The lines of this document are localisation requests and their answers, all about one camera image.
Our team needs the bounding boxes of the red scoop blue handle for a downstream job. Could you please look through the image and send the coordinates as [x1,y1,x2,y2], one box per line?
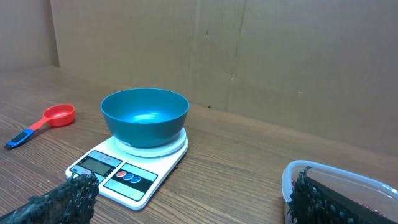
[4,104,76,150]

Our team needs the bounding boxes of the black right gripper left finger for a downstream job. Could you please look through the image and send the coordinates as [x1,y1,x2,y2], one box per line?
[1,173,100,224]

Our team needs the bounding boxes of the clear plastic food container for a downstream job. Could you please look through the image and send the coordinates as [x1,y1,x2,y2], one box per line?
[281,160,397,222]

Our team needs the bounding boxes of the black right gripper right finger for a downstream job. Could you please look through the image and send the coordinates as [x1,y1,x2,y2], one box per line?
[287,166,397,224]

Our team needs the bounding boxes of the red adzuki beans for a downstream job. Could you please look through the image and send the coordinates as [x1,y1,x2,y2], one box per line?
[357,202,387,218]

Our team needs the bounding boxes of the white digital kitchen scale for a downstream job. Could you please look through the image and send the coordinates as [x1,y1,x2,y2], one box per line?
[65,129,188,210]

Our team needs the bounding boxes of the teal plastic bowl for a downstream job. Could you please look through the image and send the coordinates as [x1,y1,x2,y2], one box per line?
[100,88,190,148]

